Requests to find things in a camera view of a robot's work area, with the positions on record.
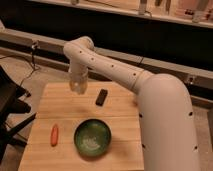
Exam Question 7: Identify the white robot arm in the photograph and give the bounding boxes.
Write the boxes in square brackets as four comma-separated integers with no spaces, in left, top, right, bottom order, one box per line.
[63,36,201,171]

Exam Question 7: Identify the black cable left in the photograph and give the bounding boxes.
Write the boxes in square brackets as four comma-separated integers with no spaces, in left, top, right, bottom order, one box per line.
[0,41,43,88]

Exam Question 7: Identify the black rectangular block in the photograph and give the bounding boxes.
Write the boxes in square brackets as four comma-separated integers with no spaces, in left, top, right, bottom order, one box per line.
[95,89,108,106]

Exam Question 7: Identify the black chair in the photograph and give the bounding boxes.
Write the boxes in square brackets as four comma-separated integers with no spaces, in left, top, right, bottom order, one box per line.
[0,65,35,163]

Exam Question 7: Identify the orange carrot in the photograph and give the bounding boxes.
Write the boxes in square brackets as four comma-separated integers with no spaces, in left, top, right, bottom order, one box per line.
[50,124,59,147]

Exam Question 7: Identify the green bowl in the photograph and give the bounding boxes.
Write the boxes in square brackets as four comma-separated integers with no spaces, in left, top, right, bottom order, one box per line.
[74,119,111,158]

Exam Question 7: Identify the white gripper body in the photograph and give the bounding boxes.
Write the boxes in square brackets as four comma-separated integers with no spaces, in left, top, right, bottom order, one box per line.
[69,65,88,88]

